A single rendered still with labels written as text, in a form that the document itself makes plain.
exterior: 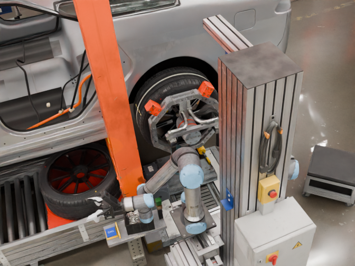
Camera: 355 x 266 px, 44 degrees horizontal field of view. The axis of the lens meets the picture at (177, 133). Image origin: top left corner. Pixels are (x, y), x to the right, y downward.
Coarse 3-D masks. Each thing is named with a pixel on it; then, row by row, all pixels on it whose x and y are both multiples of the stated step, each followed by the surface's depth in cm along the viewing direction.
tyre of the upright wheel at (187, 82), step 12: (168, 72) 320; (180, 72) 320; (192, 72) 324; (144, 84) 325; (156, 84) 315; (168, 84) 311; (180, 84) 310; (192, 84) 313; (144, 96) 319; (156, 96) 309; (168, 96) 312; (216, 96) 328; (144, 108) 315; (144, 120) 319; (144, 132) 327
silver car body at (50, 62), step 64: (0, 0) 263; (64, 0) 268; (128, 0) 278; (192, 0) 289; (256, 0) 303; (0, 64) 415; (64, 64) 383; (128, 64) 304; (0, 128) 300; (64, 128) 320
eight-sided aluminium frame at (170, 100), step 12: (180, 96) 310; (192, 96) 309; (168, 108) 308; (216, 108) 324; (156, 120) 313; (156, 132) 319; (204, 132) 343; (156, 144) 327; (168, 144) 338; (180, 144) 344; (192, 144) 343
